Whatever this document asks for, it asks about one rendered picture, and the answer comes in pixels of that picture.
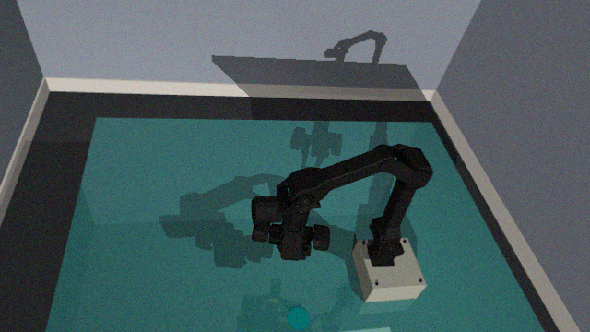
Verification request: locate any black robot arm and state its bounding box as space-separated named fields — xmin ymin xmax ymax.
xmin=252 ymin=144 xmax=433 ymax=267

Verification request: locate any teal circle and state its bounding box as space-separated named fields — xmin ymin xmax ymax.
xmin=288 ymin=306 xmax=310 ymax=330

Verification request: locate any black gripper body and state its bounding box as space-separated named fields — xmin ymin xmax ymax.
xmin=252 ymin=217 xmax=330 ymax=251

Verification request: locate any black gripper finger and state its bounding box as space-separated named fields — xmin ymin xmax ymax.
xmin=269 ymin=224 xmax=281 ymax=252

